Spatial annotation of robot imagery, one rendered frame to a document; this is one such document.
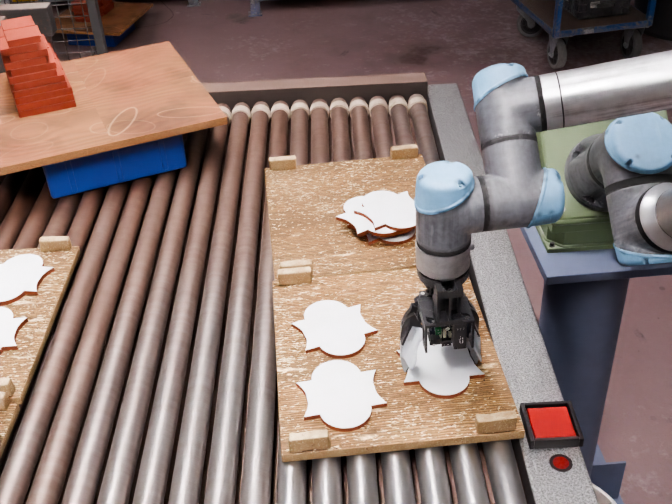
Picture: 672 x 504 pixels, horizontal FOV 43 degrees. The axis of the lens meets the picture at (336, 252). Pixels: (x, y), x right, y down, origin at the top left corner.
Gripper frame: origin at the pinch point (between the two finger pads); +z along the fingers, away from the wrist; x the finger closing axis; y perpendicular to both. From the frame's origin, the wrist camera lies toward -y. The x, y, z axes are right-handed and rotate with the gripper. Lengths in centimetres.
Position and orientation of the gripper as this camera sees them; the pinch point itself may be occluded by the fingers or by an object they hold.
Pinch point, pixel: (439, 360)
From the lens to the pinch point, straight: 134.7
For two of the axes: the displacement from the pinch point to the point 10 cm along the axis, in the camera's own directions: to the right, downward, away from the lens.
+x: 9.9, -1.1, 0.4
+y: 1.0, 5.8, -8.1
